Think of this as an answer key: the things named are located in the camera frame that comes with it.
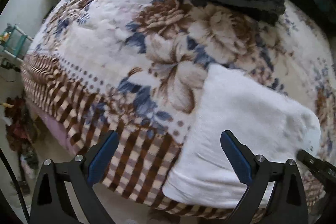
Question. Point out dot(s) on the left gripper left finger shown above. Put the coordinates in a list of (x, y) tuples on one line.
[(51, 202)]

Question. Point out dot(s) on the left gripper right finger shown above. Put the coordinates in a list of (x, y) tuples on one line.
[(287, 202)]

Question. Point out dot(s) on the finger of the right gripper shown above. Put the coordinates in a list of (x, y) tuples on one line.
[(323, 171)]

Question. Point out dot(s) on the white pants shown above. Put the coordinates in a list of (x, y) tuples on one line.
[(269, 123)]

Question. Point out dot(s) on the dark red clothes pile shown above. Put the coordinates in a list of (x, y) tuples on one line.
[(18, 135)]

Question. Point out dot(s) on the pink quilted mattress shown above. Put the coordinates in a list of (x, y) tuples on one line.
[(57, 130)]

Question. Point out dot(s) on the teal white rack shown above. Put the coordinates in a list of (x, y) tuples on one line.
[(15, 42)]

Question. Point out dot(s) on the floral fleece blanket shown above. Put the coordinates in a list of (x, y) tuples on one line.
[(138, 67)]

